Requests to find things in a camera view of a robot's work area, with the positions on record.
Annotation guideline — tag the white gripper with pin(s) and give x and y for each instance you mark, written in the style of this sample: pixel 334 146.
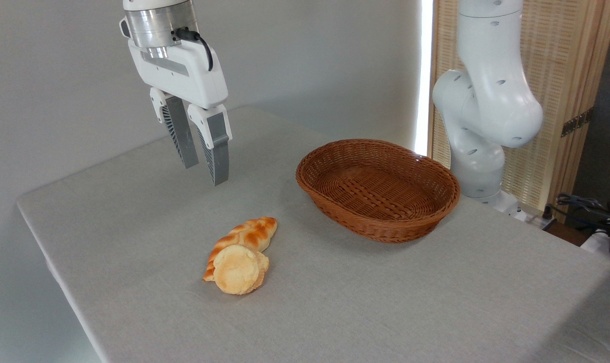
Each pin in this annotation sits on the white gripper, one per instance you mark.
pixel 184 75

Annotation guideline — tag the round golden bread bun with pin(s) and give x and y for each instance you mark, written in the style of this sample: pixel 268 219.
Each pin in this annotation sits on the round golden bread bun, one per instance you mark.
pixel 237 269

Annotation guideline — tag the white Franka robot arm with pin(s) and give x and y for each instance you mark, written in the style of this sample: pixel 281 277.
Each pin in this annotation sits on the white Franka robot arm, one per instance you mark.
pixel 486 101

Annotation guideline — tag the braided bread loaf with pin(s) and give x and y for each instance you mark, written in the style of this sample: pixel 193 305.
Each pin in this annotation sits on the braided bread loaf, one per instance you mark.
pixel 257 232

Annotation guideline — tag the brown wicker basket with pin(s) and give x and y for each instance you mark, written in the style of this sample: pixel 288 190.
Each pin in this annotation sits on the brown wicker basket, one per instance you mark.
pixel 380 222

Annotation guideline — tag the grey tablecloth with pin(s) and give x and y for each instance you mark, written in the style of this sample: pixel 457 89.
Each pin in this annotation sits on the grey tablecloth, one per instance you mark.
pixel 385 302

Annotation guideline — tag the white power strip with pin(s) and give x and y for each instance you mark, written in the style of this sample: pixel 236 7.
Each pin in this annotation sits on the white power strip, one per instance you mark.
pixel 537 221

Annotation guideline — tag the metal screen hinge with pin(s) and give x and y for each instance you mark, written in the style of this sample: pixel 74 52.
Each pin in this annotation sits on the metal screen hinge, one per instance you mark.
pixel 577 122

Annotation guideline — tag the bamboo folding screen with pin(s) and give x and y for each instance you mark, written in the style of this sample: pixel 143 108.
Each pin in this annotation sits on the bamboo folding screen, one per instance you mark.
pixel 567 50

